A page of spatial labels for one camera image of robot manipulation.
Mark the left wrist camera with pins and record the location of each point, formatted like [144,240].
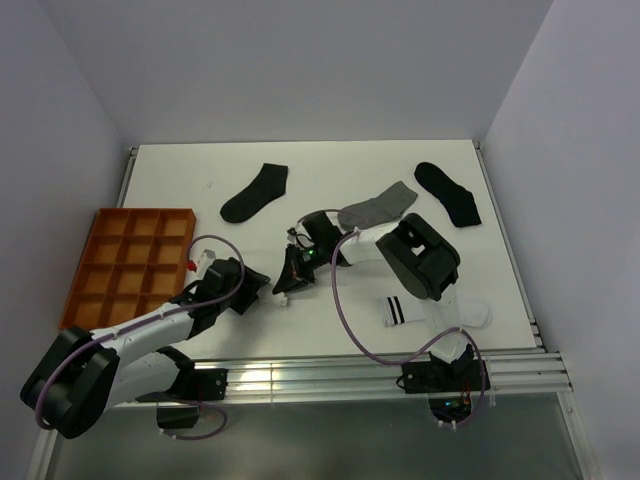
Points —
[204,261]

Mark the orange compartment tray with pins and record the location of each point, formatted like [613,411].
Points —
[134,260]

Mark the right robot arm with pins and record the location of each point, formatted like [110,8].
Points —
[425,264]

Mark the grey sock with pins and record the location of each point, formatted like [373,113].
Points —
[388,206]

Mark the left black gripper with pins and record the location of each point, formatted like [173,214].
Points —
[255,281]

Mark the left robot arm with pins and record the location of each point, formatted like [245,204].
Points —
[85,373]

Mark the black sock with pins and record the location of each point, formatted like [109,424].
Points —
[458,202]
[269,185]

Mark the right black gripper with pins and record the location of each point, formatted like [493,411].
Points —
[295,275]

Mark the white striped sock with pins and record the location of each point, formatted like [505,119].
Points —
[402,309]

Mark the aluminium frame rail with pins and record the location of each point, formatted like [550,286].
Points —
[361,379]

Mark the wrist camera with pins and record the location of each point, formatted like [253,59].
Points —
[204,261]
[300,239]

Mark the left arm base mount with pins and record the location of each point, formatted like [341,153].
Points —
[194,393]

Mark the black sock left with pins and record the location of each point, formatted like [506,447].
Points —
[269,185]

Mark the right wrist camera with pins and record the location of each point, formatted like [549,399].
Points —
[300,239]

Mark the black sock right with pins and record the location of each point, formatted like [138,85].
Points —
[458,202]

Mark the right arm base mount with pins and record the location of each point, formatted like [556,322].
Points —
[458,380]

